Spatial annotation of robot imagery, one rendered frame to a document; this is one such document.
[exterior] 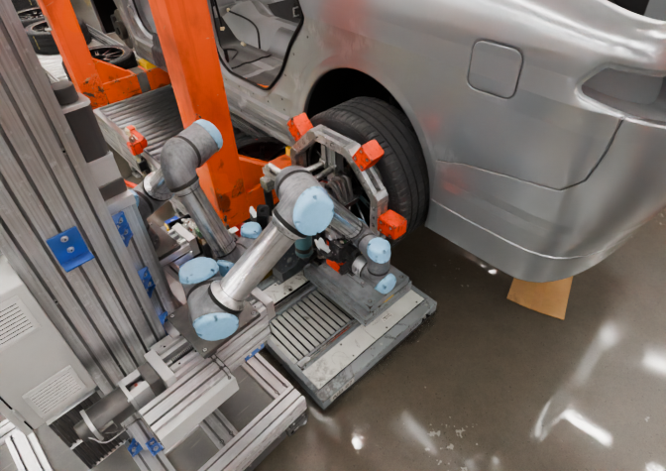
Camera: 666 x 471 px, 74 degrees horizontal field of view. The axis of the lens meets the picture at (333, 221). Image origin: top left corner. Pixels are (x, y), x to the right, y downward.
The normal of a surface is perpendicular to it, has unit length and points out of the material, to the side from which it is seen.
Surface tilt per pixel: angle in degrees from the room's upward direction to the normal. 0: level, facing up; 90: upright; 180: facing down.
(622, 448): 0
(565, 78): 90
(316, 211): 85
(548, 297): 2
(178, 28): 90
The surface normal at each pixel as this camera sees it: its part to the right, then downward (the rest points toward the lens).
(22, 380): 0.72, 0.43
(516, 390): -0.04, -0.76
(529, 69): -0.74, 0.46
